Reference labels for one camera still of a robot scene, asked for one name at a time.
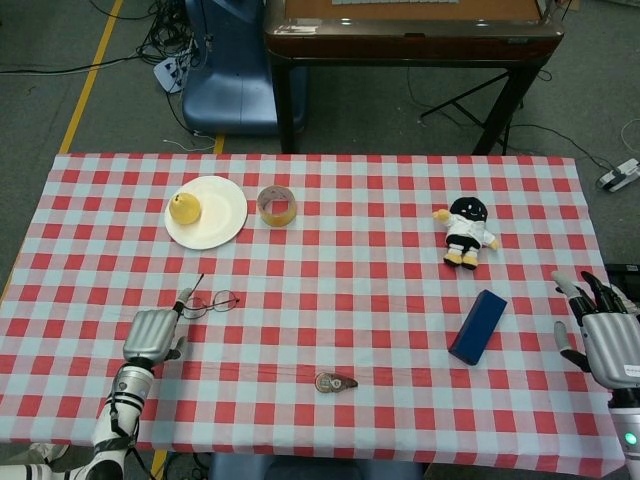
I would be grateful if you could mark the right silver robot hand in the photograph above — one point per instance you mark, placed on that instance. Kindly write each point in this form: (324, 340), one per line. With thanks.
(610, 345)

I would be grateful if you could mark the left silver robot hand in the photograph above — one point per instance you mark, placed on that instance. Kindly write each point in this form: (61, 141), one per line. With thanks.
(150, 335)

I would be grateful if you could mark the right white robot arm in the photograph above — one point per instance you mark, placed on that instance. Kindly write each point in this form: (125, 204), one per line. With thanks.
(627, 425)

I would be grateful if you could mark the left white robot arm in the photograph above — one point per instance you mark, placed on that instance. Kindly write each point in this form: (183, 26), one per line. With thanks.
(132, 385)

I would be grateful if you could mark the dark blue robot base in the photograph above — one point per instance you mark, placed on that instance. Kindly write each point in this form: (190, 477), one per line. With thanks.
(315, 467)

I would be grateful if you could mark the yellow pear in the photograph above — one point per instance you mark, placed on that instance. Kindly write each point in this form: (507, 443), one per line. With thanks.
(185, 211)

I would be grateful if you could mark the dark blue rectangular box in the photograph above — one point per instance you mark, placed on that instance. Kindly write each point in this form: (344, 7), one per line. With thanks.
(477, 330)

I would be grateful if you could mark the white paper plate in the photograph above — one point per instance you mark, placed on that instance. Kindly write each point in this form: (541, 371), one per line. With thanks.
(220, 220)

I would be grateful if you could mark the white power strip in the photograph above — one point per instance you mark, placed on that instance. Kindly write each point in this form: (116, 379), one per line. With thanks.
(620, 175)
(172, 70)

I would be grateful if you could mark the clear packing tape roll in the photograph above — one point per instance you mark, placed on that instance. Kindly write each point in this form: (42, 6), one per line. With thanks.
(277, 220)

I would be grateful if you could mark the black white plush doll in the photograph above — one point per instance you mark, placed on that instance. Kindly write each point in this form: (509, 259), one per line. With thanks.
(467, 230)

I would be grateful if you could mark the brown correction tape dispenser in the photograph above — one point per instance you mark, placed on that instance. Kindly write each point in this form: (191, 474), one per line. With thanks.
(330, 382)

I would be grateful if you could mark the red white checkered tablecloth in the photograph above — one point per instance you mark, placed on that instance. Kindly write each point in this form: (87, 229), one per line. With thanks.
(350, 280)

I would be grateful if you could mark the blue plastic chair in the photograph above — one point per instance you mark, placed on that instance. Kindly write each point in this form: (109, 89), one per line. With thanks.
(230, 95)

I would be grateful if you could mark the black stand legs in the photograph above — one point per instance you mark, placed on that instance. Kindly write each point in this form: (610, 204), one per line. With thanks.
(465, 107)

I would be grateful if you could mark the dark wooden mahjong table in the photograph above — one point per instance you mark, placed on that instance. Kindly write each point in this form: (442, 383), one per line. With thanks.
(410, 45)

